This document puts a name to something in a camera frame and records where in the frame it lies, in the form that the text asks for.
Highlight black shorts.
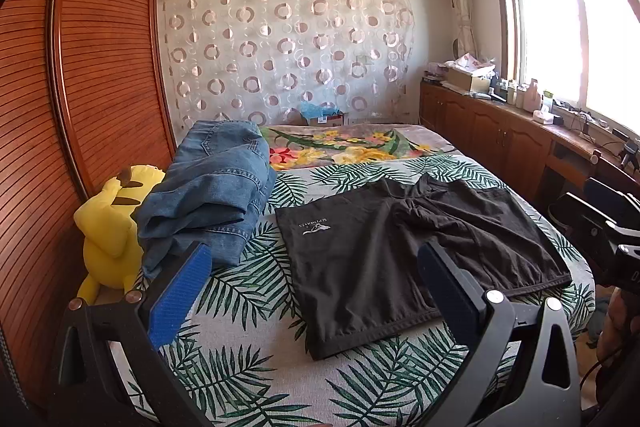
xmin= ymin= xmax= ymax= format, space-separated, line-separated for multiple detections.
xmin=276 ymin=174 xmax=572 ymax=361

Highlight cardboard box on cabinet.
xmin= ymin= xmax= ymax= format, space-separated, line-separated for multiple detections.
xmin=445 ymin=67 xmax=490 ymax=93

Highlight blue denim jeans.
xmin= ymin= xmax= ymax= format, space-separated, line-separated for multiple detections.
xmin=132 ymin=120 xmax=276 ymax=279

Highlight person right hand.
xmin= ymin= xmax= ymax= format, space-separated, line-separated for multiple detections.
xmin=597 ymin=287 xmax=639 ymax=365

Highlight floral blanket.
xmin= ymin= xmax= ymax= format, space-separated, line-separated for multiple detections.
xmin=262 ymin=124 xmax=456 ymax=171

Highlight wooden sideboard cabinet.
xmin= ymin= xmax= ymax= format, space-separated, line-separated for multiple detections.
xmin=420 ymin=81 xmax=639 ymax=211

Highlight wooden louvered wardrobe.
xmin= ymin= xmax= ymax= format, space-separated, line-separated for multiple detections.
xmin=1 ymin=0 xmax=176 ymax=407

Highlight box with blue bag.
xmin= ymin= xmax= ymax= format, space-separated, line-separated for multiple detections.
xmin=299 ymin=102 xmax=346 ymax=127

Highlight circle pattern curtain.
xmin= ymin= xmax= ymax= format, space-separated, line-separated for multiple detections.
xmin=158 ymin=0 xmax=414 ymax=136

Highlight yellow pikachu plush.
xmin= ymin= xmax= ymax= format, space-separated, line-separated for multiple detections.
xmin=74 ymin=165 xmax=165 ymax=305

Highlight window with wooden frame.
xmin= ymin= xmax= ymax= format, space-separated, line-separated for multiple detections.
xmin=500 ymin=0 xmax=639 ymax=134

